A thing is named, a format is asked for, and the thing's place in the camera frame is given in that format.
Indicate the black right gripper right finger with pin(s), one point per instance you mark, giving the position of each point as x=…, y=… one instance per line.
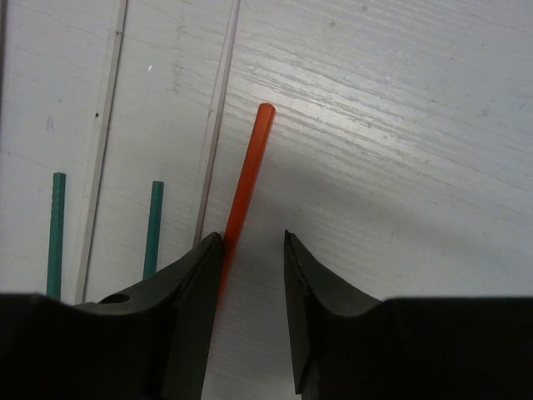
x=346, y=344

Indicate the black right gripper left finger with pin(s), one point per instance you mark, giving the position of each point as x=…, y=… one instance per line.
x=147, y=341

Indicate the teal chopstick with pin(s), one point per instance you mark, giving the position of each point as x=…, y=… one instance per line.
x=55, y=243
x=153, y=230

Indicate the orange chopstick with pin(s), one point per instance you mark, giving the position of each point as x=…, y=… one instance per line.
x=245, y=187

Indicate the white chopstick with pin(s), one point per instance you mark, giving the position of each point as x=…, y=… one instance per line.
x=96, y=157
x=212, y=129

